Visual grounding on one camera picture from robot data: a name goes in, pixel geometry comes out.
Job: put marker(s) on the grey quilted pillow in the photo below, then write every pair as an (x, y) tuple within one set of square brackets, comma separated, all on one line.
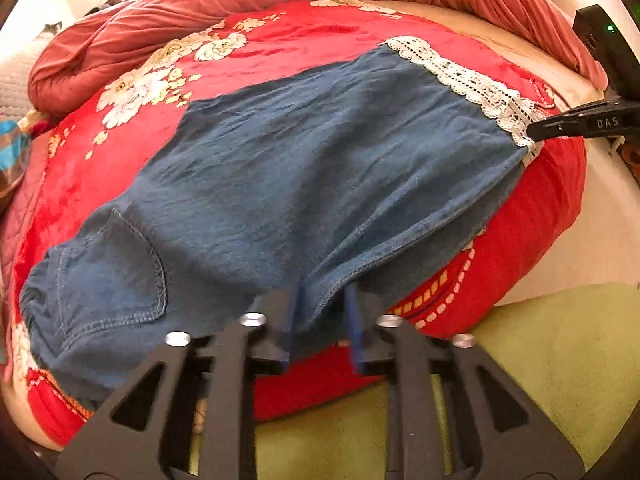
[(17, 75)]

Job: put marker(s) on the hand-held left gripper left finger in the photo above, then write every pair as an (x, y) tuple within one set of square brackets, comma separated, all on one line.
[(289, 330)]

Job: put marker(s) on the red floral blanket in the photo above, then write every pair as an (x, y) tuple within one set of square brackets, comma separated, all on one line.
[(525, 220)]

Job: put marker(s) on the blue pants with lace hem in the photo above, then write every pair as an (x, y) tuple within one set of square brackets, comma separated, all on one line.
[(300, 160)]

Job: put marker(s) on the striped pillow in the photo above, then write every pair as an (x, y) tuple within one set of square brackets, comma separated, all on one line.
[(12, 150)]

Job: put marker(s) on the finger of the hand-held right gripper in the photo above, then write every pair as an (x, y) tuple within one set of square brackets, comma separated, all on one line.
[(585, 122)]

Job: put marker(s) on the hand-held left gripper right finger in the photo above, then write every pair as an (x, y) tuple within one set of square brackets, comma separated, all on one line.
[(354, 330)]

